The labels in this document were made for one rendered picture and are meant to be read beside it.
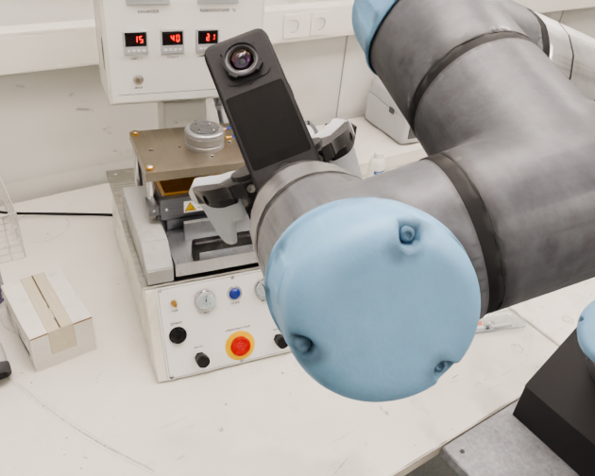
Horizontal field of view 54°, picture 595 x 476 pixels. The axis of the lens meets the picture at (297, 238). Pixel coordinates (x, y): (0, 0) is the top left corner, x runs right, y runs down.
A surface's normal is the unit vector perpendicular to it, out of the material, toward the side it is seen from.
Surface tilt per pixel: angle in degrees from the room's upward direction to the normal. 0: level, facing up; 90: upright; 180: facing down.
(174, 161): 0
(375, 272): 69
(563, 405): 47
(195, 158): 0
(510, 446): 0
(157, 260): 41
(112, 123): 90
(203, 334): 65
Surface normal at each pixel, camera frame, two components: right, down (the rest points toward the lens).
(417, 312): 0.15, 0.26
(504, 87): -0.34, -0.50
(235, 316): 0.39, 0.16
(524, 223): 0.06, -0.02
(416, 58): -0.80, -0.14
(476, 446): 0.09, -0.81
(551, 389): -0.55, -0.37
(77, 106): 0.55, 0.52
